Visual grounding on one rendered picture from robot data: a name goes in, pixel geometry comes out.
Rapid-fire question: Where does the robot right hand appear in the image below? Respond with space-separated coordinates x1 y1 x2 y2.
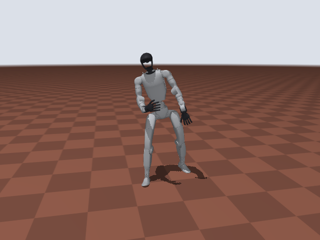
143 100 161 113

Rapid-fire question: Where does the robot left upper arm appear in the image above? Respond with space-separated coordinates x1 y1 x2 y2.
160 70 178 95

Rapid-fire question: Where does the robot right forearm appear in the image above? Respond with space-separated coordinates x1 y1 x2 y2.
136 97 146 113

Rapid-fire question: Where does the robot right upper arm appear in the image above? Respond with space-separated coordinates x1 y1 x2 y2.
134 76 145 102

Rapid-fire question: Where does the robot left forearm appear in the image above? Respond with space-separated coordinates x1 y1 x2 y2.
175 86 186 112

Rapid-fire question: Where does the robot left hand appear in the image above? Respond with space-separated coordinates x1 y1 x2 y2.
179 106 192 125

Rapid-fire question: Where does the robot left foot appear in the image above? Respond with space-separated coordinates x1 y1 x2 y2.
178 162 191 173

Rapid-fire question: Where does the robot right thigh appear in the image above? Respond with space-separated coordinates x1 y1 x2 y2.
144 112 157 154

